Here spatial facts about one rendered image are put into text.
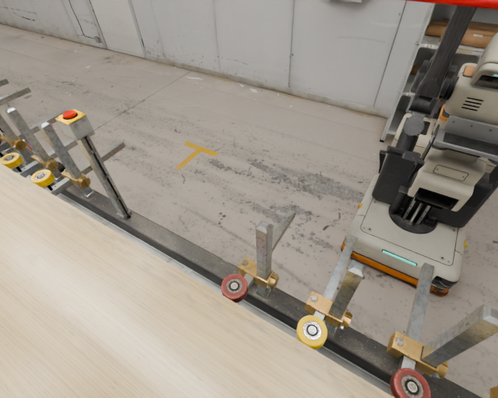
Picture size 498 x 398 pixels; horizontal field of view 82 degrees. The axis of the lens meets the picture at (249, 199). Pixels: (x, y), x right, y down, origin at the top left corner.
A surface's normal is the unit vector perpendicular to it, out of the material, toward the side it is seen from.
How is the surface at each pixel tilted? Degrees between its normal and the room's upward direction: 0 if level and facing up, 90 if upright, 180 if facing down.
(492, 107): 98
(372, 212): 0
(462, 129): 90
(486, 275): 0
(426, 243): 0
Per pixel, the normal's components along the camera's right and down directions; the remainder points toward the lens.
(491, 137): -0.52, 0.64
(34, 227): -0.04, -0.68
